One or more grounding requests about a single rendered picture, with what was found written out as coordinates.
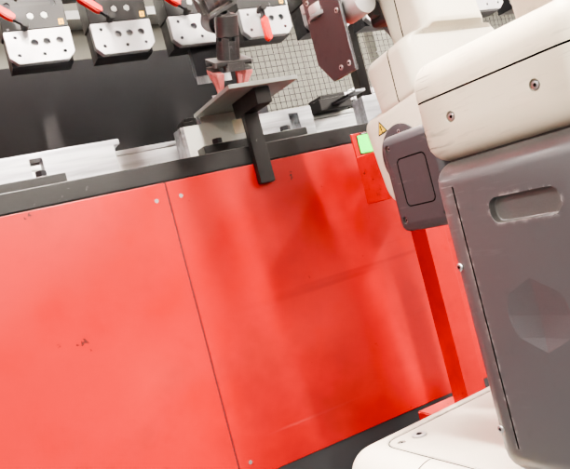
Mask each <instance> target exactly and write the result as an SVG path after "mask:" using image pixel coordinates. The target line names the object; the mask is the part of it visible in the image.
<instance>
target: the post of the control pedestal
mask: <svg viewBox="0 0 570 469"><path fill-rule="evenodd" d="M411 233H412V237H413V241H414V246H415V250H416V254H417V258H418V261H419V265H420V269H421V273H422V276H423V280H424V284H425V288H426V292H427V297H428V301H429V305H430V309H431V313H432V316H433V320H434V324H435V328H436V331H437V335H438V338H439V342H440V346H441V352H442V356H443V360H444V364H445V367H446V371H447V375H448V379H449V383H450V385H451V389H452V393H453V397H454V401H455V403H456V402H458V401H460V400H462V399H464V398H466V397H468V396H470V395H473V394H475V393H478V392H480V391H481V390H483V389H485V384H484V380H483V376H482V370H481V366H480V363H479V359H478V356H477V352H476V348H475V344H474V341H473V337H472V333H471V329H470V325H469V322H468V315H467V311H466V308H465V304H464V301H463V297H462V293H461V289H460V286H459V282H458V278H457V274H456V270H455V264H454V260H453V256H452V253H451V250H450V246H449V242H448V238H447V234H446V231H445V227H444V225H443V226H438V227H433V228H427V229H422V230H417V231H411Z"/></svg>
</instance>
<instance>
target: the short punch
mask: <svg viewBox="0 0 570 469"><path fill-rule="evenodd" d="M188 55H189V59H190V62H191V65H192V69H193V73H194V77H195V78H196V79H197V84H198V85H202V84H208V83H212V81H211V80H210V77H209V76H208V74H207V67H211V66H212V64H211V65H210V66H208V65H206V61H205V59H212V58H217V51H216V46H211V47H196V48H190V49H189V50H188ZM220 72H221V73H223V74H224V81H227V80H232V77H231V72H229V73H227V72H224V69H220Z"/></svg>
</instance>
